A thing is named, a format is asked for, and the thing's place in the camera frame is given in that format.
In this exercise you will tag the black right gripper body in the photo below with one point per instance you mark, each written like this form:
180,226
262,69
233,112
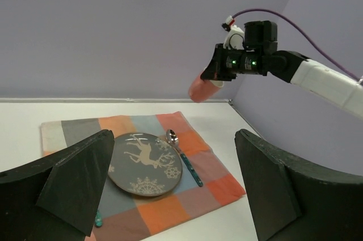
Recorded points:
260,39

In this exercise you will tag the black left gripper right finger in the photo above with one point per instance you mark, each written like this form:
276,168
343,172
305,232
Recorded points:
291,198

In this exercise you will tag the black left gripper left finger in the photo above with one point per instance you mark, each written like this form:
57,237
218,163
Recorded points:
56,197

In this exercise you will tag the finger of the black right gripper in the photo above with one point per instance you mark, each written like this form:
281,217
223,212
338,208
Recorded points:
211,72

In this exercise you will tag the pink mug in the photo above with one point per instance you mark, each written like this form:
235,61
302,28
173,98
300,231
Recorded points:
201,90

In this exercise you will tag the green handled fork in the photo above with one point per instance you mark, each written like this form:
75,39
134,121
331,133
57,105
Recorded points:
98,222

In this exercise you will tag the green handled spoon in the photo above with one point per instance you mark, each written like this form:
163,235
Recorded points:
173,140

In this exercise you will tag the checked orange cloth placemat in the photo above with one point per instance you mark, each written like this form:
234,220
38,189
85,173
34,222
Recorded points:
127,217

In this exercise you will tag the grey reindeer plate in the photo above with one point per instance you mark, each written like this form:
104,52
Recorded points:
145,165

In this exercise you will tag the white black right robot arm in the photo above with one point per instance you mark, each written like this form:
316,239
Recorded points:
312,76

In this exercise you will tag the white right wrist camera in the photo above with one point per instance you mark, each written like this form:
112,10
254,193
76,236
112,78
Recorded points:
235,35

